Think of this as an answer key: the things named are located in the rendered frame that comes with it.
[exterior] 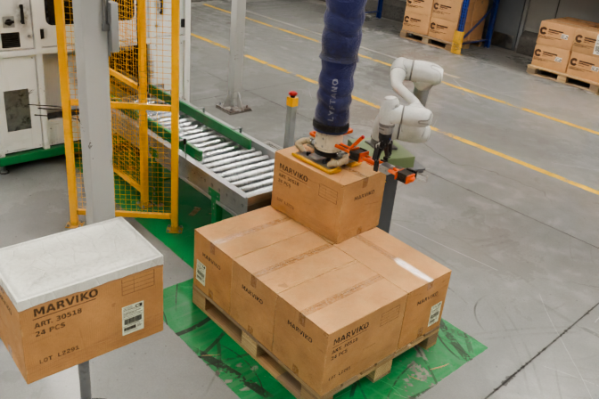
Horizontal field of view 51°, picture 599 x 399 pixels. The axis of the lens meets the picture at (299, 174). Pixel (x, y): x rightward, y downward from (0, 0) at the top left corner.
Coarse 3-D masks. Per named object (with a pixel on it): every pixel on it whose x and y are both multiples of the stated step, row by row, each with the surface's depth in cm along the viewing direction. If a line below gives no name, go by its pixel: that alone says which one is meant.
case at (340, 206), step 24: (288, 168) 396; (312, 168) 382; (360, 168) 388; (288, 192) 402; (312, 192) 385; (336, 192) 370; (360, 192) 379; (312, 216) 391; (336, 216) 375; (360, 216) 388; (336, 240) 380
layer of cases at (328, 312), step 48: (240, 240) 375; (288, 240) 380; (384, 240) 390; (240, 288) 357; (288, 288) 336; (336, 288) 340; (384, 288) 344; (432, 288) 358; (288, 336) 331; (336, 336) 309; (384, 336) 342; (336, 384) 327
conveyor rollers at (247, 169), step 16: (160, 112) 562; (192, 128) 535; (208, 128) 535; (208, 144) 506; (224, 144) 506; (208, 160) 477; (224, 160) 477; (240, 160) 486; (256, 160) 485; (272, 160) 486; (224, 176) 457; (240, 176) 456; (256, 176) 456; (272, 176) 464; (256, 192) 434
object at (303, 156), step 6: (294, 156) 394; (300, 156) 391; (306, 156) 390; (312, 162) 384; (318, 162) 383; (324, 162) 381; (324, 168) 377; (330, 168) 377; (336, 168) 379; (330, 174) 375
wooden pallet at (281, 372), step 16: (208, 304) 395; (224, 320) 388; (240, 336) 376; (432, 336) 382; (256, 352) 359; (400, 352) 361; (272, 368) 354; (288, 368) 338; (368, 368) 343; (384, 368) 356; (288, 384) 344; (304, 384) 329
